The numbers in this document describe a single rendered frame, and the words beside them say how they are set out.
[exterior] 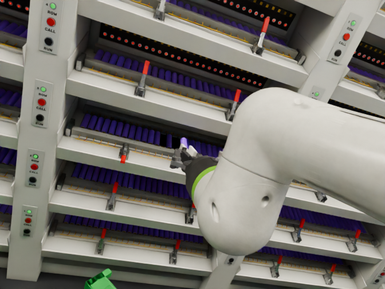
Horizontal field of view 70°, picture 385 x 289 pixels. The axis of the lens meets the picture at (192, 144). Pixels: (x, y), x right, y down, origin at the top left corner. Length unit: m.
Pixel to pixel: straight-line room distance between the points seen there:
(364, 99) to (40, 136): 0.92
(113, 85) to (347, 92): 0.66
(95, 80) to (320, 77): 0.61
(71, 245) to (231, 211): 0.80
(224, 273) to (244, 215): 0.83
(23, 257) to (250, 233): 0.88
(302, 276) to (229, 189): 1.06
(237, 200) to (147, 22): 0.50
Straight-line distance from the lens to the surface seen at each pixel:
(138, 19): 0.72
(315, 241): 1.25
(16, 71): 0.80
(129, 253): 1.09
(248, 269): 1.23
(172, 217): 0.97
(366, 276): 1.53
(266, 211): 0.36
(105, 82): 0.78
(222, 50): 0.74
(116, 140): 0.85
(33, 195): 0.94
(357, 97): 0.95
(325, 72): 0.86
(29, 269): 1.15
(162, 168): 0.84
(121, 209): 0.95
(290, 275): 1.34
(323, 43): 0.85
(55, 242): 1.09
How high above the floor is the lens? 0.94
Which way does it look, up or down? 22 degrees down
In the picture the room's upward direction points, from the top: 20 degrees clockwise
